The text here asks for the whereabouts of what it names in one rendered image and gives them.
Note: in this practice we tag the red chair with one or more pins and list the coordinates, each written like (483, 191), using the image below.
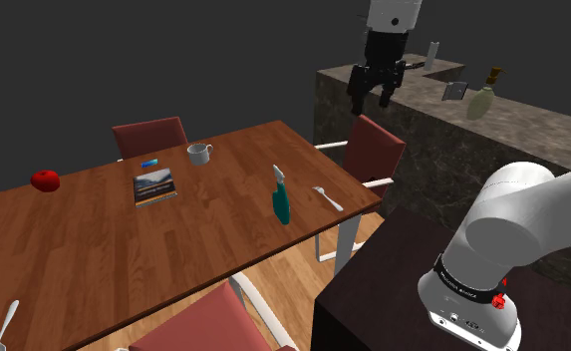
(149, 136)
(372, 146)
(207, 325)

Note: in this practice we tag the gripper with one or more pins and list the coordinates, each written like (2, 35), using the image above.
(384, 51)

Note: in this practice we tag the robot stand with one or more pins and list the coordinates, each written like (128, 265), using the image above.
(377, 296)

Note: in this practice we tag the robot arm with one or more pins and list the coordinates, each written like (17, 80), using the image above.
(503, 218)

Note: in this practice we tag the marble counter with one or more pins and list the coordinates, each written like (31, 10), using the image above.
(435, 146)

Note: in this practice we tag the small blue card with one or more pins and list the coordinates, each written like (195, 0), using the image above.
(149, 163)

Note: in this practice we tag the red apple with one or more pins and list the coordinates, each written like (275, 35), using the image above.
(45, 181)

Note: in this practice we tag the green soap dispenser bottle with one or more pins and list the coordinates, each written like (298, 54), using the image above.
(480, 102)

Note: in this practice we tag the white mug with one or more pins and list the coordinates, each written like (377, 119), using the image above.
(198, 154)

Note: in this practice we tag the small grey box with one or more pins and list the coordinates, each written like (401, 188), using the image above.
(455, 91)

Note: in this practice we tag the book with landscape cover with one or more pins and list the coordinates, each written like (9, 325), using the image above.
(155, 187)

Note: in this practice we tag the white upright tube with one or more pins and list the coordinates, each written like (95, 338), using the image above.
(431, 56)

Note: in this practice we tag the silver fork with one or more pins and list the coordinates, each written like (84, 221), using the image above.
(331, 200)

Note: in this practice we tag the wooden dining table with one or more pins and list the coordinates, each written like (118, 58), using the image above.
(95, 243)

